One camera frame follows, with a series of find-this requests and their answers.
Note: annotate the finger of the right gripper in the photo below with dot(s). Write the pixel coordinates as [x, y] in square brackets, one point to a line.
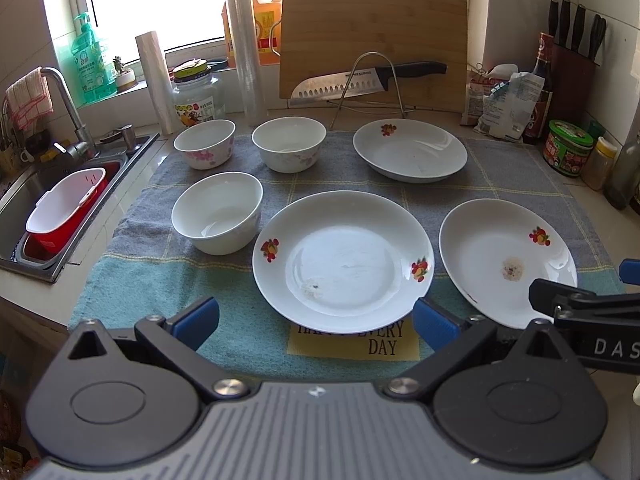
[629, 271]
[557, 300]

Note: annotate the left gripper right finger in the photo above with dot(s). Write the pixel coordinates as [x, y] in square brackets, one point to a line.
[457, 344]

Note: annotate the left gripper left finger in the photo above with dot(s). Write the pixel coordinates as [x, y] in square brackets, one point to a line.
[172, 344]

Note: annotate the white stained plate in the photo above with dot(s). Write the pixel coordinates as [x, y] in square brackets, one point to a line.
[493, 250]

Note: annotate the white fruit plate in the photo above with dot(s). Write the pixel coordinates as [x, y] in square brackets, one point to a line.
[343, 262]
[409, 151]

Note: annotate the plain white bowl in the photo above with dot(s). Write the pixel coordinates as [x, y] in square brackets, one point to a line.
[220, 214]

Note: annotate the pink floral bowl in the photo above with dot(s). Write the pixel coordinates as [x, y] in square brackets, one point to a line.
[208, 145]

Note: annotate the white floral bowl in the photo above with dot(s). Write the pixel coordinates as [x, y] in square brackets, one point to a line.
[289, 145]

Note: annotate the steel kitchen sink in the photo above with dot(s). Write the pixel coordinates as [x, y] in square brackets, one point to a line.
[11, 213]

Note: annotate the steel kitchen faucet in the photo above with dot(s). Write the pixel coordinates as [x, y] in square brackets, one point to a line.
[85, 144]

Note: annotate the grey blue dish towel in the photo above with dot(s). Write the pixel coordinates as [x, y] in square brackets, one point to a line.
[148, 268]

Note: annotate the clear glass oil bottle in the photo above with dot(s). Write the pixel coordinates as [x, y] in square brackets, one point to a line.
[625, 175]

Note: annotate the yellow lid spice jar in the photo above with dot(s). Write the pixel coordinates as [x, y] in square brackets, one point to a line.
[599, 164]

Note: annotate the green lid sauce tub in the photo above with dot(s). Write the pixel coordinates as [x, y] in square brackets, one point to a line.
[567, 148]

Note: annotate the red wash basin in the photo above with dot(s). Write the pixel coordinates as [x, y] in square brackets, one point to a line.
[44, 249]

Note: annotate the dark soy sauce bottle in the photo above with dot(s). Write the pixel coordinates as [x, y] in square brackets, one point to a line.
[533, 131]

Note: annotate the white printed food bag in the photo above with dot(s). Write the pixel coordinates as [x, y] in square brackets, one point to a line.
[507, 109]

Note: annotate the dark knife block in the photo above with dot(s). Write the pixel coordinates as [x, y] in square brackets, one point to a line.
[572, 73]

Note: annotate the red white paper bag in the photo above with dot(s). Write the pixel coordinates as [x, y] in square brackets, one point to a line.
[479, 83]

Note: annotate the glass jar yellow lid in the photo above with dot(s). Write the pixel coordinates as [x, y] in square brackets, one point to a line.
[197, 93]

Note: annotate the small potted plant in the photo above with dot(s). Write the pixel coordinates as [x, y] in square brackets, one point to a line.
[125, 77]

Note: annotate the green dish soap bottle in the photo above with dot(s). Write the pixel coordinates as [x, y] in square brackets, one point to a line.
[96, 73]

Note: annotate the red checked dish cloth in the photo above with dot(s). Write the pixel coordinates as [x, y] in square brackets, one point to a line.
[29, 99]

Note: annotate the short cling film roll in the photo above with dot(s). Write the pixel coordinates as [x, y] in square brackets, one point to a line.
[155, 72]

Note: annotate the tall cling film roll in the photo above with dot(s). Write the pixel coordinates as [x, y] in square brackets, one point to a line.
[244, 47]

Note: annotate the bamboo cutting board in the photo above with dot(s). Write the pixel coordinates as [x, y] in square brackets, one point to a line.
[320, 37]

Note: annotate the orange cooking wine jug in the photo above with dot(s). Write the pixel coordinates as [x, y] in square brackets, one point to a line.
[267, 14]

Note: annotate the black handled kitchen knife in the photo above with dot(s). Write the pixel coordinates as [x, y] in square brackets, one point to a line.
[311, 89]

